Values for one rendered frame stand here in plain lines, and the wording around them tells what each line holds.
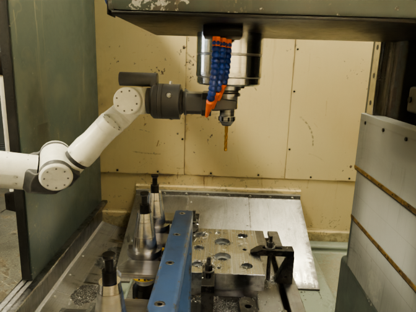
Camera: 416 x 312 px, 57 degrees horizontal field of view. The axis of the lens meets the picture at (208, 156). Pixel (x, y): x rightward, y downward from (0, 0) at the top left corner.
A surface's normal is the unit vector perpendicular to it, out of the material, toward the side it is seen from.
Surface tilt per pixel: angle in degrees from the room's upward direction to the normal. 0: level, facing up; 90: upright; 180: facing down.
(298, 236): 24
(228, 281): 90
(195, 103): 90
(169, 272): 0
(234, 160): 90
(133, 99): 86
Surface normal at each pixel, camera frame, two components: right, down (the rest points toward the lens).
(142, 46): -0.03, 0.23
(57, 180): 0.33, 0.49
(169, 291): 0.03, -0.97
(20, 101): 1.00, 0.04
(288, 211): 0.01, -0.79
